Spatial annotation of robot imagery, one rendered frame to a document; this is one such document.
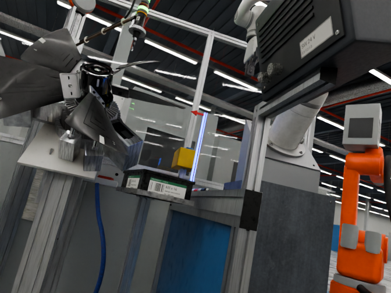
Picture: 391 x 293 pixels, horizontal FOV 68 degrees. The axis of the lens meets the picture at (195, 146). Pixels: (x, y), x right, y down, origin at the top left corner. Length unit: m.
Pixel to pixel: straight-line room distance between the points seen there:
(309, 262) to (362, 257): 3.39
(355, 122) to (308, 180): 3.74
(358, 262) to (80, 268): 3.44
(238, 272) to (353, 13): 0.48
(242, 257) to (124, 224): 1.27
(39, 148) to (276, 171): 0.85
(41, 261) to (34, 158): 0.38
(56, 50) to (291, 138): 0.98
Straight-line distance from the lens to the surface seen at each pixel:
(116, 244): 1.84
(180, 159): 1.36
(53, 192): 1.22
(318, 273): 1.05
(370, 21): 0.47
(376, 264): 4.41
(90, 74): 1.11
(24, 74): 1.13
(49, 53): 1.36
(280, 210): 0.97
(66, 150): 1.13
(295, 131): 1.08
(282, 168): 1.05
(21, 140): 1.93
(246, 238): 0.63
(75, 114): 0.91
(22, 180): 1.75
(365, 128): 4.76
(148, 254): 1.86
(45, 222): 1.23
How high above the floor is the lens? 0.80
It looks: 12 degrees up
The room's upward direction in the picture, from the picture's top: 12 degrees clockwise
